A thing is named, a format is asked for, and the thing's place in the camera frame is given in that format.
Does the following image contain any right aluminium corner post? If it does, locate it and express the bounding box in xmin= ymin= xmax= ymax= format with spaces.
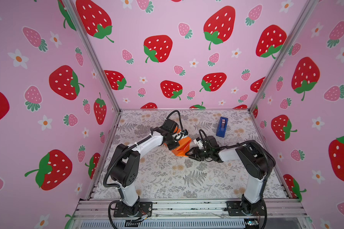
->
xmin=248 ymin=0 xmax=318 ymax=115

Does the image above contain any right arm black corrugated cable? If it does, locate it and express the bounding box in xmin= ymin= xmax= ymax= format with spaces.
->
xmin=220 ymin=140 xmax=273 ymax=198

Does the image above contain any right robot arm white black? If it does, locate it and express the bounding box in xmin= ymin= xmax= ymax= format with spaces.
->
xmin=185 ymin=140 xmax=276 ymax=215

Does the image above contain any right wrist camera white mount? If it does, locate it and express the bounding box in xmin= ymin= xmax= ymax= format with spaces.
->
xmin=194 ymin=137 xmax=206 ymax=150

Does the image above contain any blue tape dispenser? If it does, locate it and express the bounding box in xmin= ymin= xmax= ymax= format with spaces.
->
xmin=216 ymin=117 xmax=228 ymax=138

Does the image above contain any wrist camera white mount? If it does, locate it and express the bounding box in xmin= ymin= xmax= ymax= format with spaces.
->
xmin=179 ymin=129 xmax=188 ymax=139
xmin=194 ymin=137 xmax=206 ymax=150

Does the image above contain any aluminium corner post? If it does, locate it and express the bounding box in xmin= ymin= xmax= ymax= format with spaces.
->
xmin=248 ymin=0 xmax=318 ymax=115
xmin=64 ymin=0 xmax=121 ymax=114

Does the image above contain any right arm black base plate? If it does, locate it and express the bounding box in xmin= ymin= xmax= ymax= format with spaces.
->
xmin=226 ymin=200 xmax=267 ymax=217

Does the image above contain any left aluminium corner post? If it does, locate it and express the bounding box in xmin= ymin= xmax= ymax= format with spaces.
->
xmin=64 ymin=0 xmax=121 ymax=114

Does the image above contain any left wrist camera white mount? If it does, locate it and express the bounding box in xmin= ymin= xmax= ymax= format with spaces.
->
xmin=179 ymin=129 xmax=188 ymax=139

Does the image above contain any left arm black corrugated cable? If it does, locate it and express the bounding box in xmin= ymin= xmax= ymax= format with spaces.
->
xmin=102 ymin=134 xmax=153 ymax=189

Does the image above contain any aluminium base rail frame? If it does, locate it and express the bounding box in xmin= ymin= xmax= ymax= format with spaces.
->
xmin=67 ymin=198 xmax=315 ymax=229

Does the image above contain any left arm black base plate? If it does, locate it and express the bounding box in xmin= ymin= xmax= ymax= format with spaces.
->
xmin=113 ymin=201 xmax=153 ymax=218

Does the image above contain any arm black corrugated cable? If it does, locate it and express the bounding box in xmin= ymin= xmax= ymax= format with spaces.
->
xmin=102 ymin=134 xmax=153 ymax=189
xmin=220 ymin=140 xmax=273 ymax=198

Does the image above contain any yellow orange wrapping paper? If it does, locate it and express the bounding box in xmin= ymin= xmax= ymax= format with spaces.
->
xmin=170 ymin=126 xmax=192 ymax=156

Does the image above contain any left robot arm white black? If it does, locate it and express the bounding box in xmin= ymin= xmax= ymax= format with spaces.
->
xmin=102 ymin=127 xmax=188 ymax=211

